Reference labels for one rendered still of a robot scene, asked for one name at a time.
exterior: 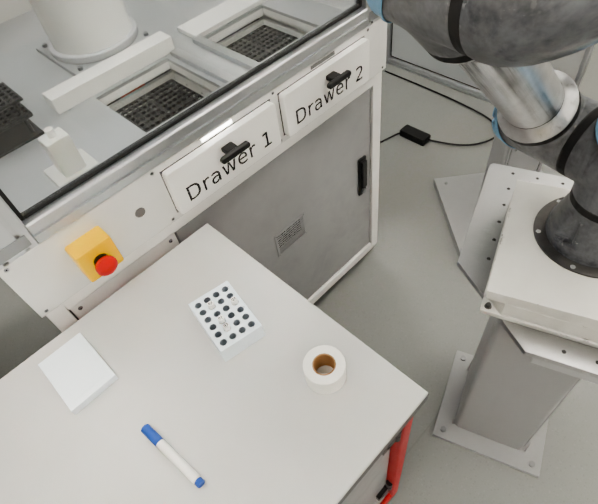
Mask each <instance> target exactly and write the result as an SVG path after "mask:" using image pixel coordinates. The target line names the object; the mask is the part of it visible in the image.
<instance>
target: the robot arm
mask: <svg viewBox="0 0 598 504"><path fill-rule="evenodd" d="M367 3H368V5H369V7H370V9H371V10H372V11H373V12H374V13H375V14H376V15H378V16H379V17H380V18H381V19H382V20H383V21H384V22H386V23H394V24H396V25H398V26H400V27H401V28H403V29H404V30H406V31H407V32H408V33H409V34H410V35H412V37H413V38H414V39H415V40H416V41H417V42H418V43H419V44H420V45H421V46H422V47H423V48H424V49H425V50H426V51H427V52H428V53H429V54H430V55H431V56H432V57H433V58H434V59H436V60H438V61H440V62H442V63H446V64H458V65H459V66H460V67H461V69H462V70H463V71H464V72H465V73H466V74H467V75H468V77H469V78H470V79H471V80H472V81H473V82H474V83H475V85H476V86H477V87H478V88H479V89H480V90H481V91H482V93H483V94H484V95H485V96H486V97H487V98H488V99H489V101H490V102H491V103H492V104H493V105H494V106H495V107H494V110H493V114H492V116H493V117H494V119H493V120H492V129H493V131H494V133H495V135H496V136H497V137H498V138H499V139H500V140H501V141H502V142H503V143H504V144H506V145H507V146H509V147H511V148H513V149H517V150H519V151H521V152H522V153H524V154H526V155H528V156H530V157H532V158H533V159H535V160H537V161H539V162H541V163H542V164H544V165H546V166H548V167H550V168H551V169H553V170H555V171H557V172H558V173H560V174H562V175H564V176H565V177H567V178H569V179H571V180H573V181H574V183H573V186H572V188H571V191H570V192H569V193H568V194H567V195H566V196H565V197H564V198H563V199H562V200H561V201H560V202H559V203H558V204H557V205H556V206H555V207H554V208H553V209H552V210H551V212H550V214H549V216H548V219H547V222H546V225H545V231H546V235H547V238H548V240H549V241H550V243H551V244H552V246H553V247H554V248H555V249H556V250H557V251H558V252H559V253H561V254H562V255H563V256H565V257H566V258H568V259H570V260H572V261H574V262H576V263H579V264H582V265H585V266H589V267H594V268H598V101H596V100H593V99H591V98H589V97H587V96H585V95H583V94H581V93H580V91H579V89H578V87H577V85H576V83H575V82H574V81H573V79H572V78H571V77H570V76H568V75H567V74H566V73H564V72H561V71H558V70H554V69H553V67H552V65H551V63H550V61H553V60H556V59H559V58H562V57H565V56H568V55H571V54H573V53H576V52H579V51H582V50H584V49H586V48H588V47H590V46H593V45H595V44H597V43H598V0H367Z"/></svg>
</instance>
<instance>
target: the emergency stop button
mask: <svg viewBox="0 0 598 504"><path fill-rule="evenodd" d="M117 266H118V261H117V259H116V258H115V257H114V256H111V255H106V256H103V257H101V258H100V259H99V260H98V261H97V262H96V265H95V270H96V272H97V273H98V274H99V275H100V276H108V275H110V274H112V273H113V272H114V271H115V270H116V268H117Z"/></svg>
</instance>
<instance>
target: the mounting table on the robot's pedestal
mask: <svg viewBox="0 0 598 504"><path fill-rule="evenodd" d="M517 180H522V181H528V182H533V183H539V184H544V185H550V186H555V187H561V188H566V189H571V188H572V186H573V183H574V181H573V180H571V179H569V178H566V177H561V176H556V175H551V174H546V173H541V172H536V171H531V170H526V169H521V168H516V167H511V166H506V165H501V164H495V163H493V164H490V166H489V168H488V171H487V174H486V177H485V180H484V183H483V186H482V189H481V192H480V195H479V198H478V202H477V205H476V208H475V211H474V214H473V217H472V220H471V223H470V226H469V229H468V232H467V235H466V238H465V241H464V244H463V247H462V250H461V253H460V256H459V259H458V263H457V266H458V267H459V268H460V270H461V271H462V272H463V274H464V275H465V276H466V278H467V279H468V280H469V282H470V283H471V284H472V286H473V287H474V288H475V290H476V291H477V292H478V294H479V295H480V296H481V298H482V299H483V296H484V293H485V289H486V286H487V282H488V278H489V275H490V271H491V268H492V264H493V260H494V257H495V253H496V249H497V246H498V242H499V239H500V235H501V231H502V228H503V224H504V221H505V217H506V213H507V210H508V206H509V203H510V201H511V200H512V196H513V193H514V189H515V186H516V182H517ZM497 319H498V321H499V322H500V323H501V325H502V326H503V327H504V329H505V330H506V331H507V333H508V334H509V336H510V337H511V338H512V340H513V341H514V342H515V344H516V345H517V346H518V348H519V349H520V350H521V352H522V353H523V354H524V355H526V356H529V357H532V359H531V361H530V362H531V363H534V364H537V365H540V366H543V367H546V368H549V369H552V370H555V371H558V372H561V373H564V374H567V375H570V376H574V377H577V378H580V379H583V380H586V381H589V382H592V383H595V384H598V348H595V347H592V346H589V345H585V344H582V343H579V342H575V341H572V340H569V339H566V338H562V337H559V336H556V335H552V334H549V333H546V332H543V331H539V330H536V329H533V328H529V327H526V326H523V325H520V324H516V323H513V322H510V321H506V320H503V319H500V318H497Z"/></svg>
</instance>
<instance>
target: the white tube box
mask: <svg viewBox="0 0 598 504"><path fill-rule="evenodd" d="M233 296H235V297H237V299H238V304H237V305H236V306H233V304H232V303H231V297H233ZM209 301H213V302H214V304H215V309H214V310H210V309H209V308H208V306H207V303H208V302H209ZM188 305H189V307H190V309H191V311H192V312H193V314H194V316H195V317H196V319H197V320H198V322H199V323H200V325H201V326H202V328H203V329H204V331H205V332H206V334H207V335H208V337H209V338H210V340H211V341H212V343H213V344H214V346H215V347H216V349H217V350H218V352H219V353H220V355H221V356H222V358H223V359H224V361H225V362H227V361H228V360H230V359H231V358H233V357H234V356H236V355H237V354H239V353H240V352H242V351H243V350H245V349H246V348H248V347H249V346H251V345H252V344H254V343H255V342H257V341H258V340H260V339H261V338H263V337H264V336H265V333H264V330H263V327H262V325H261V323H260V322H259V321H258V319H257V318H256V317H255V316H254V314H253V313H252V312H251V310H250V309H249V308H248V307H247V305H246V304H245V303H244V301H243V300H242V299H241V298H240V296H239V295H238V294H237V292H236V291H235V290H234V289H233V287H232V286H231V285H230V283H229V282H228V281H225V282H224V283H222V284H221V285H219V286H217V287H216V288H214V289H212V290H211V291H209V292H207V293H206V294H204V295H203V296H201V297H199V298H198V299H196V300H194V301H193V302H191V303H190V304H188ZM219 315H223V316H224V318H225V321H226V322H228V323H229V324H230V327H231V330H230V331H229V332H225V330H224V329H223V324H220V323H219V322H218V320H217V318H218V316H219Z"/></svg>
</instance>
